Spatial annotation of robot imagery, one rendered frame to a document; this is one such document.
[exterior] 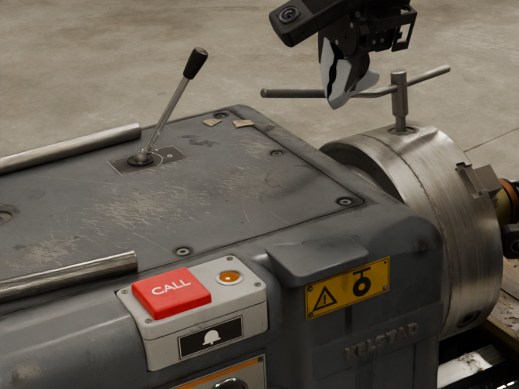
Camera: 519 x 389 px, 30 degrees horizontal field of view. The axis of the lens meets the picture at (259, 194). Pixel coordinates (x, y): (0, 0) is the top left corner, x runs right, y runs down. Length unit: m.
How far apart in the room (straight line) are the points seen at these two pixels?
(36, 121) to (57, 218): 3.74
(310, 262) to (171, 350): 0.17
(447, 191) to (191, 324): 0.46
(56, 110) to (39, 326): 4.04
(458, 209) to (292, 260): 0.33
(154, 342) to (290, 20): 0.39
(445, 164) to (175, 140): 0.36
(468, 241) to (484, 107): 3.52
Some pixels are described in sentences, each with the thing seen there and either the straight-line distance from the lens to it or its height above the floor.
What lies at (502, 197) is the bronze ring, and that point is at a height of 1.11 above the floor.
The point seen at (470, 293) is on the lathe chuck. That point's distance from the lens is 1.30.
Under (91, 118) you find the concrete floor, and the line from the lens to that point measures 4.81.
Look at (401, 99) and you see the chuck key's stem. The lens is 1.33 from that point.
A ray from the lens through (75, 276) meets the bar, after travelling 0.98.
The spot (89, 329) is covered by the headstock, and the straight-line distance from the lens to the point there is 0.93.
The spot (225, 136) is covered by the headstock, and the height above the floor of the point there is 1.26.
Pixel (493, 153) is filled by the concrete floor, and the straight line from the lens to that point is 4.29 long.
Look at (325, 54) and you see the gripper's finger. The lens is 1.20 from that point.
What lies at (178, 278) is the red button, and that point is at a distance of 0.96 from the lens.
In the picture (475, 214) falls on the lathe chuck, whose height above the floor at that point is 1.17.
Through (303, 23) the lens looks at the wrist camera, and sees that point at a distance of 1.09.
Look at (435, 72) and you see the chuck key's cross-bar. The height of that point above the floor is 1.30.
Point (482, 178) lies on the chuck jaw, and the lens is 1.34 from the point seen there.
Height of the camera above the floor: 1.77
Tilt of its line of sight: 27 degrees down
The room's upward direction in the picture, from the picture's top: 3 degrees counter-clockwise
